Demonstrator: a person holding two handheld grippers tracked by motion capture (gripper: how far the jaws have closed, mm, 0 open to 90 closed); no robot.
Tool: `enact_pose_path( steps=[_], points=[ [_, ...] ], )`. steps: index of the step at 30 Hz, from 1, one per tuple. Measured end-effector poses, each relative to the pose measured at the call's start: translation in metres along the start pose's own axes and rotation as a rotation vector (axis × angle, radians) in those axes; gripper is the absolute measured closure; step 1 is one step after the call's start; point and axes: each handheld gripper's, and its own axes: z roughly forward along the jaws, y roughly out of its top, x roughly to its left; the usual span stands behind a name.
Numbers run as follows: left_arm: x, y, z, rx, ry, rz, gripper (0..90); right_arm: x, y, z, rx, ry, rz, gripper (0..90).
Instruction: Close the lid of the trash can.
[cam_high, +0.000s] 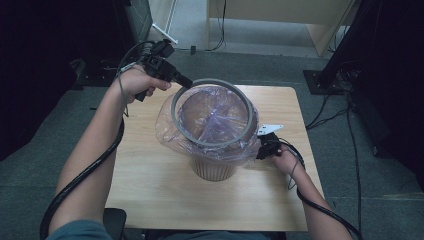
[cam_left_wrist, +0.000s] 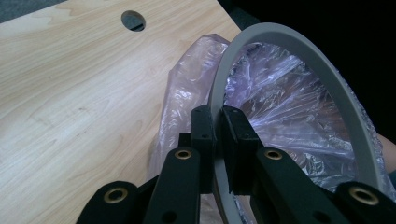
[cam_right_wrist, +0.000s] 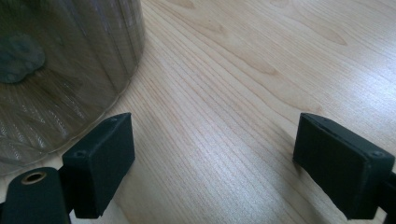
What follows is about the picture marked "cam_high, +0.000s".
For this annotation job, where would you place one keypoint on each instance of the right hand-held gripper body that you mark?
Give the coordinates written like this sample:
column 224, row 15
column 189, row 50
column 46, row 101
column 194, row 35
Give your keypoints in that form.
column 271, row 140

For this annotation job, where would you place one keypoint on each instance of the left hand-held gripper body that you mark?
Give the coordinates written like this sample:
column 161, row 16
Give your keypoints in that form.
column 160, row 65

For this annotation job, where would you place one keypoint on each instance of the purple plastic bag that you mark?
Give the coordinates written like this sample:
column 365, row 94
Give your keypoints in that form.
column 216, row 150

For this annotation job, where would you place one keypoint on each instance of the clear ribbed trash bin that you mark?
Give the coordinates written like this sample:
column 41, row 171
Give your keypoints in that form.
column 213, row 170

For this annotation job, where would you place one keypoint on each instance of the person's right hand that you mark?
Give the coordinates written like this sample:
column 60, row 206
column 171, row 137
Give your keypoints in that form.
column 286, row 163

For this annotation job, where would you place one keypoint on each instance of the person's left hand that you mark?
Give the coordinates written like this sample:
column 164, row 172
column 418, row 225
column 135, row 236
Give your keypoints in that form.
column 135, row 81

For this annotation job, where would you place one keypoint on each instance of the dark grey computer case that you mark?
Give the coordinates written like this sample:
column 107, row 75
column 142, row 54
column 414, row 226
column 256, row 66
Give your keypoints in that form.
column 140, row 20

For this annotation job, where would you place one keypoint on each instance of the black metal stand base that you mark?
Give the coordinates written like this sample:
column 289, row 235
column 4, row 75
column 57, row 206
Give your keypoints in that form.
column 96, row 78
column 316, row 81

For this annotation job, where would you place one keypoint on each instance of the beige wooden desk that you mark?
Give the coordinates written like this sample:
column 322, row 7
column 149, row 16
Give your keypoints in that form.
column 283, row 13

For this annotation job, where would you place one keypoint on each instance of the dark curtain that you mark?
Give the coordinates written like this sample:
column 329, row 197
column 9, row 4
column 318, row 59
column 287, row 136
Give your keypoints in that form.
column 393, row 83
column 40, row 66

